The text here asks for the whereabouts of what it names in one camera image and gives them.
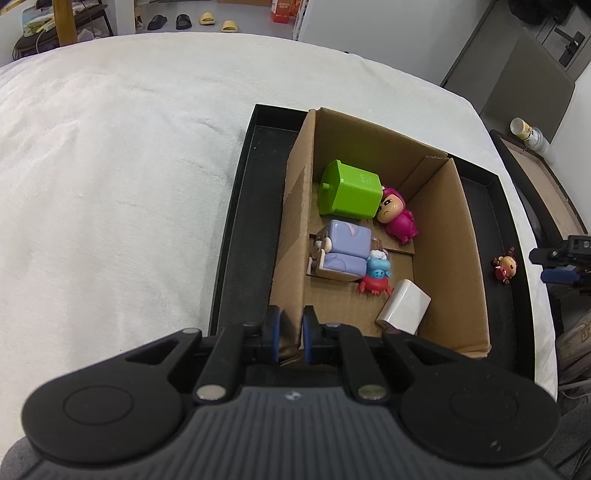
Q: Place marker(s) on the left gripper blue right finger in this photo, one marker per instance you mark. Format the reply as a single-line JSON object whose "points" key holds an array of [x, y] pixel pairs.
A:
{"points": [[311, 334]]}

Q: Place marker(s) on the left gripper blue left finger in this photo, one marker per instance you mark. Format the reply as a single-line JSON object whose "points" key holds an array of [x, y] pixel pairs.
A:
{"points": [[271, 334]]}

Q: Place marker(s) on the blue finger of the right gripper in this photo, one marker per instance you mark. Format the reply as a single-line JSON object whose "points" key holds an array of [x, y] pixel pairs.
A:
{"points": [[559, 276], [547, 257]]}

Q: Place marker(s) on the purple bed toy figure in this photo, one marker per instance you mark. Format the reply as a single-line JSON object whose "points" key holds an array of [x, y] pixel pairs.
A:
{"points": [[340, 252]]}

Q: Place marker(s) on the blue red crab figurine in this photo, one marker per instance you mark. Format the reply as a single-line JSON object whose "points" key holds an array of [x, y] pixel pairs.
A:
{"points": [[378, 275]]}

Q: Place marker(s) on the brown cardboard box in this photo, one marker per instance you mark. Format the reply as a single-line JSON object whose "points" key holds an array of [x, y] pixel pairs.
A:
{"points": [[443, 260]]}

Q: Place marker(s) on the pink hooded figurine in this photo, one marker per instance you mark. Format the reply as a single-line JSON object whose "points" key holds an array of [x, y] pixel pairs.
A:
{"points": [[397, 219]]}

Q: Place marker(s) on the green toy bin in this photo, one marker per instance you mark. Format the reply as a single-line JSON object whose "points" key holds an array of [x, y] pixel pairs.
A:
{"points": [[349, 192]]}

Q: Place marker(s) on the dark wooden side tray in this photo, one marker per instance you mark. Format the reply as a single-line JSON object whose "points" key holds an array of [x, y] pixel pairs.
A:
{"points": [[549, 209]]}

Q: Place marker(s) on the brown haired doll figurine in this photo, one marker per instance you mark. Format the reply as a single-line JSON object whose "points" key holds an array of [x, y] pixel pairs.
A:
{"points": [[505, 266]]}

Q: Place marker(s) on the yellow paper cup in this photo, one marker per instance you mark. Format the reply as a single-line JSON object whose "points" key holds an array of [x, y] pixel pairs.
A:
{"points": [[532, 137]]}

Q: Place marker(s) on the black shallow tray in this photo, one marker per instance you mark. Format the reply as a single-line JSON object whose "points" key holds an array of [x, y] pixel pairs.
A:
{"points": [[252, 232]]}

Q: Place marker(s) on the white bed cover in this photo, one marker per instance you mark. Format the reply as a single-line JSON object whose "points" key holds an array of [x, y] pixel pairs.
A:
{"points": [[117, 161]]}

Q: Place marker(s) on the right yellow slipper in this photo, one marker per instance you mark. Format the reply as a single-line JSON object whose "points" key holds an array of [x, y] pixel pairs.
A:
{"points": [[229, 26]]}

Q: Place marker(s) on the yellow slipper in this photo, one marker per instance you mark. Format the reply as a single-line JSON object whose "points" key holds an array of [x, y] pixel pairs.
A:
{"points": [[229, 26], [207, 19]]}

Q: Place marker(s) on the left yellow slipper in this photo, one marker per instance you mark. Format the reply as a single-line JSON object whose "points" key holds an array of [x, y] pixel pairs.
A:
{"points": [[207, 19]]}

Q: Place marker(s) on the red orange box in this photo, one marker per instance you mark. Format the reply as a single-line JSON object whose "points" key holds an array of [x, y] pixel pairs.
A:
{"points": [[281, 11]]}

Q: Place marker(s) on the right black slipper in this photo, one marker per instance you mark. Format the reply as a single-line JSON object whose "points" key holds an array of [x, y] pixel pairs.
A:
{"points": [[183, 22]]}

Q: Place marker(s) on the black slipper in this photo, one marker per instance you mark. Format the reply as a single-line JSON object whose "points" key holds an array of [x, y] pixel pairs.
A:
{"points": [[183, 22], [157, 22]]}

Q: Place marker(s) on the left black slipper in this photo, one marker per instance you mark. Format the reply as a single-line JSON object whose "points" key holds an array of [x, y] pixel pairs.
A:
{"points": [[157, 22]]}

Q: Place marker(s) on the yellow edged wooden table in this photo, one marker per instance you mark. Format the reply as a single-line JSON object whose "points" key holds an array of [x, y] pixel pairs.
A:
{"points": [[39, 31]]}

